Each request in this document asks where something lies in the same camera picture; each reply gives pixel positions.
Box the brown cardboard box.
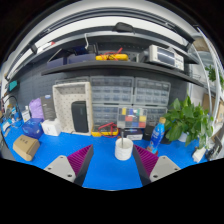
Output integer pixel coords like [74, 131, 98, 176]
[12, 134, 41, 162]

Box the small white box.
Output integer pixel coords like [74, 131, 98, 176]
[20, 105, 32, 123]

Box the dark grey workbench shelf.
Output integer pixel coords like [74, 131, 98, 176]
[41, 59, 205, 88]

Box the white cup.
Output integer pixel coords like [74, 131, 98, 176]
[114, 137, 134, 162]

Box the grey small-parts drawer cabinet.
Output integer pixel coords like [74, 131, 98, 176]
[91, 103, 119, 128]
[89, 75, 135, 106]
[133, 77, 172, 107]
[146, 106, 169, 127]

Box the small green plant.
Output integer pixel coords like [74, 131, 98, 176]
[204, 64, 224, 90]

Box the large green potted plant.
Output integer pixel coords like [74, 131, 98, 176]
[162, 95, 215, 150]

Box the small teal box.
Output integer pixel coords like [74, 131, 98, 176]
[8, 80, 19, 92]

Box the blue drink bottle yellow cap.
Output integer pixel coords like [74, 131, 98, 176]
[146, 116, 167, 156]

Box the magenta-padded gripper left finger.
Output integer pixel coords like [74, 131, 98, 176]
[43, 143, 95, 187]

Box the dark grey product box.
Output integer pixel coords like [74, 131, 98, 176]
[39, 94, 57, 122]

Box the purple plastic bag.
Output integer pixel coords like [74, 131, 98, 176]
[28, 97, 45, 121]

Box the black overhead lamp head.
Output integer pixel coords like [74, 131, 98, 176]
[114, 21, 136, 35]

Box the yellow meter with red cable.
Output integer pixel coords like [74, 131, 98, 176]
[95, 48, 130, 62]

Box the white power strip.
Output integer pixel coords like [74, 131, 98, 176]
[192, 146, 207, 164]

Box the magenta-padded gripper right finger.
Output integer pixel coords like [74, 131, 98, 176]
[132, 144, 182, 187]

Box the black box with white label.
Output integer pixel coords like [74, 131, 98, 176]
[121, 128, 145, 141]

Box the white carton box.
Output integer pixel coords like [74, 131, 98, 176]
[40, 118, 63, 137]

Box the black rectangular case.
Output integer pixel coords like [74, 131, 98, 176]
[70, 100, 90, 134]

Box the plain black box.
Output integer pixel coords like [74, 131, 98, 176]
[143, 124, 172, 145]

